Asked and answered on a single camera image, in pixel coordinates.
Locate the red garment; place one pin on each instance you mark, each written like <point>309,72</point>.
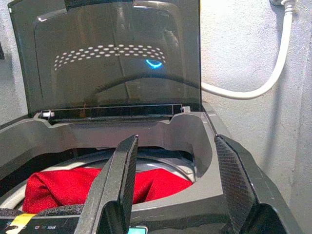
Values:
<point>61,187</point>

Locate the grey top-loading washing machine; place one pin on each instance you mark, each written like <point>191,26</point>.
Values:
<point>170,136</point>

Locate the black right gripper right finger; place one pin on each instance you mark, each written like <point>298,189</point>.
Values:
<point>239,190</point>

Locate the dark tinted washer lid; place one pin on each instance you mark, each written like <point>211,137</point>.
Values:
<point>97,80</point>

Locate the yellow sticker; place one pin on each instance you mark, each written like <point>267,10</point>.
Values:
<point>23,219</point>

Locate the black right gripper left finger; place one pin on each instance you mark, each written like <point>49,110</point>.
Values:
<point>109,195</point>

